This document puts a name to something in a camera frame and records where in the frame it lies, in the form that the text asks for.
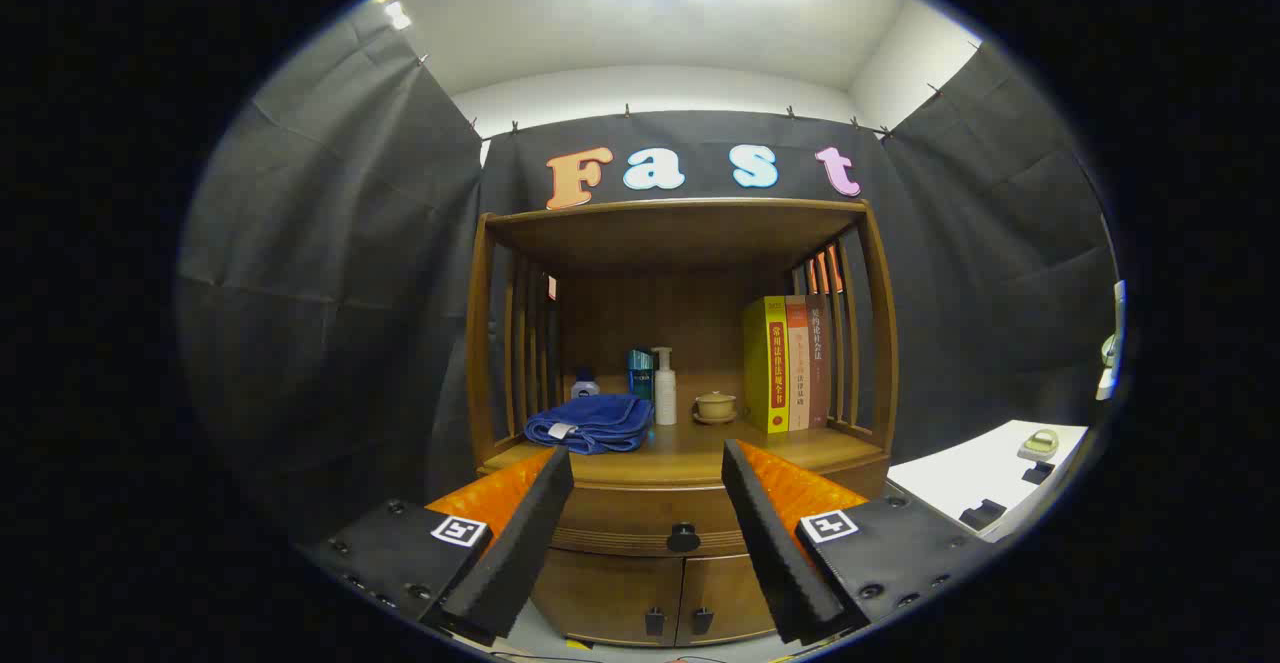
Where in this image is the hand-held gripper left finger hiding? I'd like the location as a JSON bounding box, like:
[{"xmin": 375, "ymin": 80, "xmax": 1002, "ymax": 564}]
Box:
[{"xmin": 298, "ymin": 446, "xmax": 576, "ymax": 644}]

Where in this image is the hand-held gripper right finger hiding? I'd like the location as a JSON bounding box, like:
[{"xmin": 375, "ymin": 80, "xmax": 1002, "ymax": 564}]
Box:
[{"xmin": 720, "ymin": 438, "xmax": 993, "ymax": 646}]

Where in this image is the wooden cabinet door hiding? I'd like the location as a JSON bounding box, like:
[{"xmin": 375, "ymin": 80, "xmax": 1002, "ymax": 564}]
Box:
[
  {"xmin": 676, "ymin": 553, "xmax": 776, "ymax": 644},
  {"xmin": 530, "ymin": 549, "xmax": 685, "ymax": 647}
]

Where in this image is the white drawer unit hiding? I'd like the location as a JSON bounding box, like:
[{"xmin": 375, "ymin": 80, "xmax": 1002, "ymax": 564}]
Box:
[{"xmin": 886, "ymin": 420, "xmax": 1089, "ymax": 544}]

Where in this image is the wooden cabinet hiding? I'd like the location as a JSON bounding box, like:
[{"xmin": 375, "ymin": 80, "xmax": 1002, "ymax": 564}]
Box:
[{"xmin": 465, "ymin": 197, "xmax": 899, "ymax": 649}]

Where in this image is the blue folded towel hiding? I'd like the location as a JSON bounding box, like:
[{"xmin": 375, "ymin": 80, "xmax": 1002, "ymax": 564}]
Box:
[{"xmin": 524, "ymin": 393, "xmax": 655, "ymax": 456}]

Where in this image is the yellow book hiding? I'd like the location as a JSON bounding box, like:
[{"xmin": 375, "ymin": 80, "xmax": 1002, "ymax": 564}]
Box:
[{"xmin": 742, "ymin": 295, "xmax": 791, "ymax": 435}]

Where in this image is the beige orange book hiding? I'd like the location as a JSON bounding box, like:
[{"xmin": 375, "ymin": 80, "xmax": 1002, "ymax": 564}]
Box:
[{"xmin": 786, "ymin": 295, "xmax": 811, "ymax": 432}]

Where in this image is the white pump bottle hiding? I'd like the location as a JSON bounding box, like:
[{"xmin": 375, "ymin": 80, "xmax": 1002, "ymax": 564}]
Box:
[{"xmin": 652, "ymin": 347, "xmax": 678, "ymax": 427}]

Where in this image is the brown book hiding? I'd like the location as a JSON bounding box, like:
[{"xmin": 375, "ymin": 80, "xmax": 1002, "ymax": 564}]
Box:
[{"xmin": 806, "ymin": 294, "xmax": 831, "ymax": 430}]

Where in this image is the blue translucent bottle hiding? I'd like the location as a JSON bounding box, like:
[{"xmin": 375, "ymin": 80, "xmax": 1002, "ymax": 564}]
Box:
[{"xmin": 628, "ymin": 349, "xmax": 655, "ymax": 426}]

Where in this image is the black backdrop cloth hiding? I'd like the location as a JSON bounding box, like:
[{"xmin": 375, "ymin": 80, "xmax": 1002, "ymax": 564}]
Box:
[{"xmin": 175, "ymin": 0, "xmax": 1119, "ymax": 544}]

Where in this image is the white device at wall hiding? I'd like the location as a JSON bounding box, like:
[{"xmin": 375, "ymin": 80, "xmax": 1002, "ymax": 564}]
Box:
[{"xmin": 1095, "ymin": 281, "xmax": 1127, "ymax": 402}]

